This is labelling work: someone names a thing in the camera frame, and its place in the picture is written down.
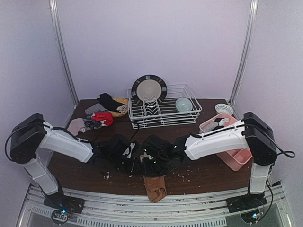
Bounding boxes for brown underwear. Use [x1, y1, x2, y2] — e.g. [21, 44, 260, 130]
[143, 176, 167, 203]

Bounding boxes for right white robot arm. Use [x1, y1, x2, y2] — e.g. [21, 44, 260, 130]
[142, 112, 277, 194]

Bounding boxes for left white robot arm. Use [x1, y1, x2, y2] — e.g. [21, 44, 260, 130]
[4, 113, 143, 197]

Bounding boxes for red underwear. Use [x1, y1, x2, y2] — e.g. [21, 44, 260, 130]
[91, 112, 113, 126]

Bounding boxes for grey striped underwear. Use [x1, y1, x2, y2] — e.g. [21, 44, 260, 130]
[85, 103, 108, 117]

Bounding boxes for beige underwear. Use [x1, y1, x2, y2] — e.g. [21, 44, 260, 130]
[67, 118, 86, 136]

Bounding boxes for grey rolled underwear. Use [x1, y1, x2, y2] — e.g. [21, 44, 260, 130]
[202, 122, 218, 132]

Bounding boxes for black and white rolled underwear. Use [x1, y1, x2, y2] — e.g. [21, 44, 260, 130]
[214, 118, 230, 126]

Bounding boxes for beige white socks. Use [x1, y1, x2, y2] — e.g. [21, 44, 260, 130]
[117, 105, 129, 113]

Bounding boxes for black cloth on plate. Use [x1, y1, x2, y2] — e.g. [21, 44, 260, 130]
[97, 93, 124, 112]

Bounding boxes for light blue ceramic bowl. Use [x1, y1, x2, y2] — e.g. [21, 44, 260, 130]
[175, 97, 193, 112]

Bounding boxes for dark rimmed beige plate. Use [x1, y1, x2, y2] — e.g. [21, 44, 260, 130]
[131, 74, 168, 105]

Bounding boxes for pink divided organizer box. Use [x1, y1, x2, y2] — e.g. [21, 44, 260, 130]
[199, 113, 252, 171]

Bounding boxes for blue patterned yellow bowl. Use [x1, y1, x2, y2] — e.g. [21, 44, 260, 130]
[215, 103, 234, 115]

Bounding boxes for white wire dish rack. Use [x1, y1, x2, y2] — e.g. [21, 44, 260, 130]
[127, 84, 202, 129]

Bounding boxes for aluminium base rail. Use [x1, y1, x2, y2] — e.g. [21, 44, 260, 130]
[16, 184, 294, 227]

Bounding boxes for left aluminium frame post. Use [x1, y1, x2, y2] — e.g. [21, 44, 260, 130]
[49, 0, 79, 105]

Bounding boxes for aluminium frame post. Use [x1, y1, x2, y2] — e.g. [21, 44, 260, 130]
[229, 0, 259, 106]
[49, 0, 79, 105]

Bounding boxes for right aluminium frame post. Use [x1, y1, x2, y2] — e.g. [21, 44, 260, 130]
[229, 0, 259, 106]

